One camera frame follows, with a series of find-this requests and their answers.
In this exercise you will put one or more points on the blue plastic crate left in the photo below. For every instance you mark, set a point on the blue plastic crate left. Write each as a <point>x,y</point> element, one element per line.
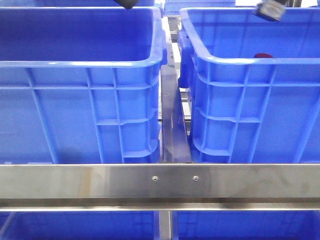
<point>245,109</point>

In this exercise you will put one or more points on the blue crate behind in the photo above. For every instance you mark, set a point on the blue crate behind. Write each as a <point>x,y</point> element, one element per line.
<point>59,3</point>

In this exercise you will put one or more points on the blue plastic crate centre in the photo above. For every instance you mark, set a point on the blue plastic crate centre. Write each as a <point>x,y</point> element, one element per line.
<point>80,85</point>

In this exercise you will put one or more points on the lower right blue crate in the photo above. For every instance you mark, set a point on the lower right blue crate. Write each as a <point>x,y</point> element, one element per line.
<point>246,225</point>

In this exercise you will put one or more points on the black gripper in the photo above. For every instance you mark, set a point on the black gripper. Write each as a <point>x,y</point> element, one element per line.
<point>127,4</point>

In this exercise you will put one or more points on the far blue crate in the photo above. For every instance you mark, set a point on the far blue crate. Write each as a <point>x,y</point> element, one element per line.
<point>172,7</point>

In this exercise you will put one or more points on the lower left blue crate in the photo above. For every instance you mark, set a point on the lower left blue crate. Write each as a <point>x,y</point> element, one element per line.
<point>81,225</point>

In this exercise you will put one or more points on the steel shelf rail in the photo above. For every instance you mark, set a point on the steel shelf rail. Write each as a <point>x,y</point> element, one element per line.
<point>159,187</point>

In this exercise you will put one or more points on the steel divider bar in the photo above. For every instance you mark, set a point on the steel divider bar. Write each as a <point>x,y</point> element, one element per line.
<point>175,146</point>

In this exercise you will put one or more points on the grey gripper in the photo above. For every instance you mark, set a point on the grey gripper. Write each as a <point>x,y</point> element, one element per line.
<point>270,10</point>

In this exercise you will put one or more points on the blue plastic crate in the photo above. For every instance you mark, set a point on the blue plastic crate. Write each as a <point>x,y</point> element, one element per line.
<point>245,109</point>
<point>80,85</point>

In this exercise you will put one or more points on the red button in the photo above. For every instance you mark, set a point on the red button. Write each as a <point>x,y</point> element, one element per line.
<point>263,55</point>

